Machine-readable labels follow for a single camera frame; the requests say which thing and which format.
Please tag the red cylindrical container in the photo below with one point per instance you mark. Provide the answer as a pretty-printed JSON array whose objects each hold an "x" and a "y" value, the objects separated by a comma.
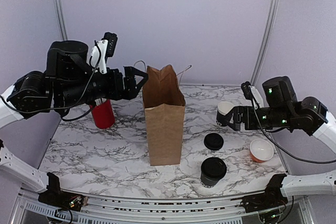
[{"x": 103, "y": 115}]

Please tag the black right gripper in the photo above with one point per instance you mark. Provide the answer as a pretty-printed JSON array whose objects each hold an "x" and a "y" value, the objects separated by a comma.
[{"x": 238, "y": 110}]

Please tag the aluminium frame post left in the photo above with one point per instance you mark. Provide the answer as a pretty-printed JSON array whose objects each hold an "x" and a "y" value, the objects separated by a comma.
[{"x": 61, "y": 19}]

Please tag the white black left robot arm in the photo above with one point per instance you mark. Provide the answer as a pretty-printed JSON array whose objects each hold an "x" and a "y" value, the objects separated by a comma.
[{"x": 28, "y": 140}]

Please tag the aluminium frame post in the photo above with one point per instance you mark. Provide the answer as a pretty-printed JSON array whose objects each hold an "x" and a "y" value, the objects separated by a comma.
[
  {"x": 271, "y": 17},
  {"x": 61, "y": 19}
]

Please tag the black paper coffee cup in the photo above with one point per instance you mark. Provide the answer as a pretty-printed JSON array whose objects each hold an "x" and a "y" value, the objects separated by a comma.
[
  {"x": 222, "y": 109},
  {"x": 208, "y": 182}
]

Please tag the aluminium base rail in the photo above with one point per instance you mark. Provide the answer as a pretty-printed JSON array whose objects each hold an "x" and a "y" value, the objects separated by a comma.
[{"x": 108, "y": 209}]

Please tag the orange white bowl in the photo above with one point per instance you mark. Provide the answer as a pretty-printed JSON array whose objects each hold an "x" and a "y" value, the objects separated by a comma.
[{"x": 261, "y": 151}]

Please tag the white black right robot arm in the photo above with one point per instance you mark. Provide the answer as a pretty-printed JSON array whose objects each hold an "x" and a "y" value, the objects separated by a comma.
[{"x": 310, "y": 116}]

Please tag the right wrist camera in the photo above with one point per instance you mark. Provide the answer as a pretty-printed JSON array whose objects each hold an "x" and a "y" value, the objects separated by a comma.
[{"x": 279, "y": 92}]

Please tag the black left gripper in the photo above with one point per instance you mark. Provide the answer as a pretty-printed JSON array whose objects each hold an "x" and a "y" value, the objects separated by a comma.
[{"x": 117, "y": 93}]

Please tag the aluminium frame post right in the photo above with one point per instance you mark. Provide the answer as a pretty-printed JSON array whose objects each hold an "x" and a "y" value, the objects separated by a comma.
[{"x": 271, "y": 17}]

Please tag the brown cardboard box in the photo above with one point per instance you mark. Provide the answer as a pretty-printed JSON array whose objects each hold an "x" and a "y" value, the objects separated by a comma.
[{"x": 164, "y": 110}]

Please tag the black plastic cup lid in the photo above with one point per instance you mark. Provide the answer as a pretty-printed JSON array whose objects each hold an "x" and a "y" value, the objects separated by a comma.
[
  {"x": 213, "y": 141},
  {"x": 214, "y": 168}
]

